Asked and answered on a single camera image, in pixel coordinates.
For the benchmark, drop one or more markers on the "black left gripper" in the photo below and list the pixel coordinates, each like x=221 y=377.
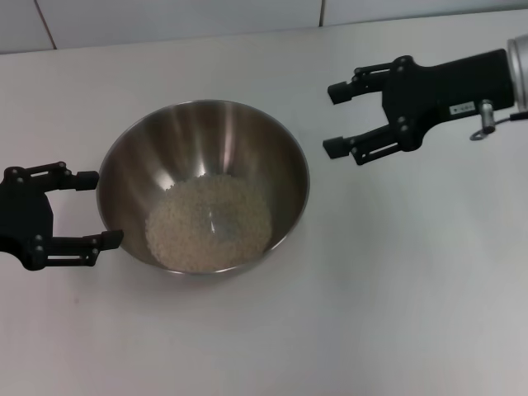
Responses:
x=22 y=218

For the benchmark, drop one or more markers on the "stainless steel mixing bowl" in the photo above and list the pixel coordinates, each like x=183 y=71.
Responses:
x=144 y=165

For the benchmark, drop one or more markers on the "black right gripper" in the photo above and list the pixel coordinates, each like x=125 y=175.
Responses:
x=453 y=86

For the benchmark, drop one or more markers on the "white rice grains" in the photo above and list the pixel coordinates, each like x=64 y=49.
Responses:
x=185 y=231

